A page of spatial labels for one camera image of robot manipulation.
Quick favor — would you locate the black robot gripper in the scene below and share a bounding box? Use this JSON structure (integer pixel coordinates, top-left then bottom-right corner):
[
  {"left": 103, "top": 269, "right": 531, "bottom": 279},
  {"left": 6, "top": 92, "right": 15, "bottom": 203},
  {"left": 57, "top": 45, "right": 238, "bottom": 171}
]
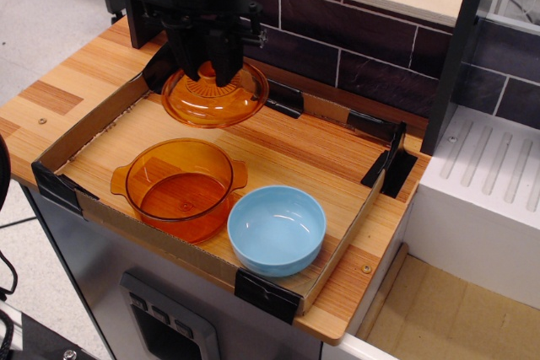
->
[{"left": 137, "top": 0, "right": 267, "bottom": 87}]

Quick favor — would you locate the orange glass pot lid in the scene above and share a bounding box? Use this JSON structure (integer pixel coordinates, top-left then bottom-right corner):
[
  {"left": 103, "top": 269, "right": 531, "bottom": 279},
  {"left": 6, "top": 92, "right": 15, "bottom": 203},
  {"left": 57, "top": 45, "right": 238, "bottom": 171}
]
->
[{"left": 161, "top": 62, "right": 269, "bottom": 128}]

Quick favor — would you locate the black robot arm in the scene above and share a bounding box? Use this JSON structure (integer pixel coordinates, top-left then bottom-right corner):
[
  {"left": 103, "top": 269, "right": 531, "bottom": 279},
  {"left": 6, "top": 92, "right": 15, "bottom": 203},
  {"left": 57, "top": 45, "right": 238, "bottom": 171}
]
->
[{"left": 138, "top": 0, "right": 267, "bottom": 87}]

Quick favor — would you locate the orange glass pot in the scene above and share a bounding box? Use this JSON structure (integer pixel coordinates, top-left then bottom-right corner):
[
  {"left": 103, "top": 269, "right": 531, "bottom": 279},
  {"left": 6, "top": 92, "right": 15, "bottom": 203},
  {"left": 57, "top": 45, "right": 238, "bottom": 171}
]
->
[{"left": 111, "top": 138, "right": 248, "bottom": 244}]

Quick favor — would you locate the cardboard fence with black tape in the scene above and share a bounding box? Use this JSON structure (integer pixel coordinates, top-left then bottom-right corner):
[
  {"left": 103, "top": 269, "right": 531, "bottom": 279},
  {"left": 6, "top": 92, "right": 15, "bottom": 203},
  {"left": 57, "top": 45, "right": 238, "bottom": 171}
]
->
[{"left": 32, "top": 50, "right": 429, "bottom": 324}]

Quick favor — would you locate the light blue bowl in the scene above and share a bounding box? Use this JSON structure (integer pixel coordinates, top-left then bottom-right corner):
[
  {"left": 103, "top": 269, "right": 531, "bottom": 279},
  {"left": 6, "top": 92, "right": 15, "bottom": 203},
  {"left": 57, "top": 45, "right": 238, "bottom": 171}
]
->
[{"left": 227, "top": 185, "right": 327, "bottom": 277}]

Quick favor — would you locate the white dish drainer sink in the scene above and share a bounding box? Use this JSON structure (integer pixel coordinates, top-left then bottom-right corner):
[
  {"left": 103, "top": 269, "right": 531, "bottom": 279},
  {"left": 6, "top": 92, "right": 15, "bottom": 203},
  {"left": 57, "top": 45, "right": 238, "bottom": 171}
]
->
[{"left": 352, "top": 108, "right": 539, "bottom": 359}]

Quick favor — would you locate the dark vertical post right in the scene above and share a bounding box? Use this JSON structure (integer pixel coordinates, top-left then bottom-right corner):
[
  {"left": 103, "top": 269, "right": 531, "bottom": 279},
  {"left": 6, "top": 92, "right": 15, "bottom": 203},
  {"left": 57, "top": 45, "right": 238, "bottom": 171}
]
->
[{"left": 421, "top": 0, "right": 481, "bottom": 156}]

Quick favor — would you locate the black cable on floor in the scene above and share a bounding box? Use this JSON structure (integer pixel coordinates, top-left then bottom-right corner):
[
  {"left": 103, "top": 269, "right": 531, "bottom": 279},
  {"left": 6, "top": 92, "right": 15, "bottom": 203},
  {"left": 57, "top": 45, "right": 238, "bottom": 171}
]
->
[{"left": 0, "top": 132, "right": 46, "bottom": 360}]

